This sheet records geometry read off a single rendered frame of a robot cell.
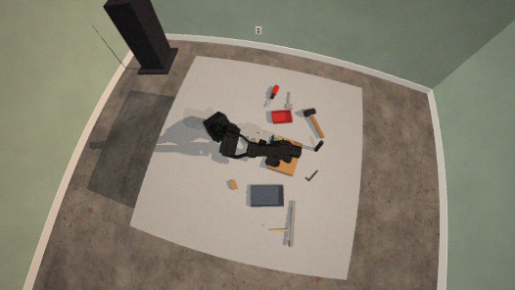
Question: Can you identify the red-handled screwdriver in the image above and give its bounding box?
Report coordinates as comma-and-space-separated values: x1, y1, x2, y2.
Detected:
267, 85, 279, 107

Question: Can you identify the red shallow tray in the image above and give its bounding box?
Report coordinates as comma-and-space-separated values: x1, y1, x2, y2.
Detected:
271, 110, 293, 124

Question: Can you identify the light wooden board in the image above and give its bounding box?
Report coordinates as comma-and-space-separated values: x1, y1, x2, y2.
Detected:
268, 136, 303, 176

